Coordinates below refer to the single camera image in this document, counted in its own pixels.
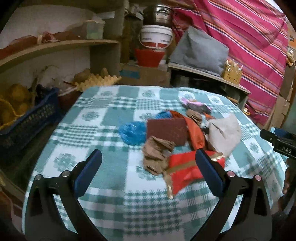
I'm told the person's right hand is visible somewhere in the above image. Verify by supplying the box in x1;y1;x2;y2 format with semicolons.
282;166;293;194

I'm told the crumpled beige paper bag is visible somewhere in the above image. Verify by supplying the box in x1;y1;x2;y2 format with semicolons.
206;114;242;157

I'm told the red gold-trimmed wrapper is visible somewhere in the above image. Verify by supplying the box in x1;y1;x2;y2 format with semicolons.
163;149;225;199

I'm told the orange plastic wrapper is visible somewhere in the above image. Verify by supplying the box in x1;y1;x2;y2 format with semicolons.
170;109;208;150

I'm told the yellow utensil basket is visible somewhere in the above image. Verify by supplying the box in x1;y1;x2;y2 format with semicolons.
222;58;243;85

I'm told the pink snack wrapper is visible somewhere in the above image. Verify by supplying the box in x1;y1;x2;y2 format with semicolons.
180;97;211;114

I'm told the dark red scouring pad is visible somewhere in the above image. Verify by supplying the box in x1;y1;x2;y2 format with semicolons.
146;118;188;146

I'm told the striped magenta curtain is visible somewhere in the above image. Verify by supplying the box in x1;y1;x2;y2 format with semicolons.
173;1;288;125

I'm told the crumpled brown paper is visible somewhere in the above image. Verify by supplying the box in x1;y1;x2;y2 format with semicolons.
142;136;175;176

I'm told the dark blue plastic crate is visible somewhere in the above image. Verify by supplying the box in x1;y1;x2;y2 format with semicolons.
1;84;61;152

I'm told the blue plastic bag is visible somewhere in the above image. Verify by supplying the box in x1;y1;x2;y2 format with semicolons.
118;110;173;146

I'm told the wooden shelf cabinet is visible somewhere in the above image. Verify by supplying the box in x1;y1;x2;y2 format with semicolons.
168;62;251;110

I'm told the grey fabric bag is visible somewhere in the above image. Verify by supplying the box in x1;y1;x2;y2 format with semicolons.
169;26;229;77

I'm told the yellow egg carton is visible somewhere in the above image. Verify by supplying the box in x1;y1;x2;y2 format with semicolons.
74;74;122;92

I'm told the red plastic basin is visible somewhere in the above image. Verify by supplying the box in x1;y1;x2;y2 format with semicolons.
134;49;165;67

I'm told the cardboard box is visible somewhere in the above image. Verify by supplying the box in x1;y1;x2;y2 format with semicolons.
119;64;171;87

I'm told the white plastic bucket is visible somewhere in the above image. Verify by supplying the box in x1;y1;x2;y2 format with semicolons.
138;25;173;50

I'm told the steel cooking pot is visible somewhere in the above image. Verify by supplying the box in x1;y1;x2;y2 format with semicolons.
143;4;174;28

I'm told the curved wooden wall shelf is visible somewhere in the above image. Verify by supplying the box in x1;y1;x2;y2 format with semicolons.
1;39;119;73

